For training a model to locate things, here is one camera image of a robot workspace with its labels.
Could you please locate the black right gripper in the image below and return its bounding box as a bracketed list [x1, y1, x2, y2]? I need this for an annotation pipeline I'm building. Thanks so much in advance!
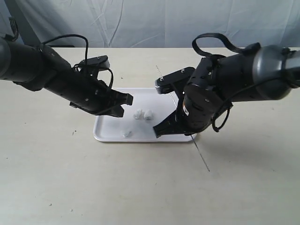
[153, 58, 232, 138]

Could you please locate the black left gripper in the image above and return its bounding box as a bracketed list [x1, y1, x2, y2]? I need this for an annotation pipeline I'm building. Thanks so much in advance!
[69, 78, 134, 118]

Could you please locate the thin metal skewer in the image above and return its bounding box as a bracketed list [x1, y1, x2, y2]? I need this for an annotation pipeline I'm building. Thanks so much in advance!
[155, 65, 210, 172]

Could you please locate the white marshmallow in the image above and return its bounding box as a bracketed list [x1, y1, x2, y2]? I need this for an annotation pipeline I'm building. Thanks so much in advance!
[122, 130, 132, 138]
[133, 109, 143, 120]
[143, 110, 154, 120]

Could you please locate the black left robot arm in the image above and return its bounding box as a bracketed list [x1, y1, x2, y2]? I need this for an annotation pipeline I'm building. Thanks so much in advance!
[0, 38, 133, 118]

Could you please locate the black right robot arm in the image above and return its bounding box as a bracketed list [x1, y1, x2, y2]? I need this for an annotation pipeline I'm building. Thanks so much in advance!
[153, 45, 300, 137]

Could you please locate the white plastic tray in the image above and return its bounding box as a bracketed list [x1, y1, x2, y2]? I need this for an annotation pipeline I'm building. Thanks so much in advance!
[93, 88, 191, 143]

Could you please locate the white backdrop curtain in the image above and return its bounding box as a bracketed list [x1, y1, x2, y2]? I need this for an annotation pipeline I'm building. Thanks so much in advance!
[0, 0, 300, 49]

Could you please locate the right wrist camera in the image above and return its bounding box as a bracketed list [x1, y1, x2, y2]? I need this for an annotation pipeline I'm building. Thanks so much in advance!
[154, 67, 195, 95]

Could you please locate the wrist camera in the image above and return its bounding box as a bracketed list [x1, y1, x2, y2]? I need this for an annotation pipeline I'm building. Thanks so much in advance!
[75, 55, 110, 75]
[154, 67, 195, 95]

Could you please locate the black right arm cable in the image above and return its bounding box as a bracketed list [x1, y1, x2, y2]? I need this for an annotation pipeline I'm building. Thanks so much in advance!
[191, 32, 300, 133]

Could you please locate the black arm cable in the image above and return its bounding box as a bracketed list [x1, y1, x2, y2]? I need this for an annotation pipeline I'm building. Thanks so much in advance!
[191, 32, 300, 133]
[8, 17, 114, 87]

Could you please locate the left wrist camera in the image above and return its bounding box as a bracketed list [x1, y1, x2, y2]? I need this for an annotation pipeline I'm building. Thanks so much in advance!
[75, 55, 110, 75]

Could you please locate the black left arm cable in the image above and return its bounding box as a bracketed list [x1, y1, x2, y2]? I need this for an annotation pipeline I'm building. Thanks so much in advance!
[8, 17, 114, 87]

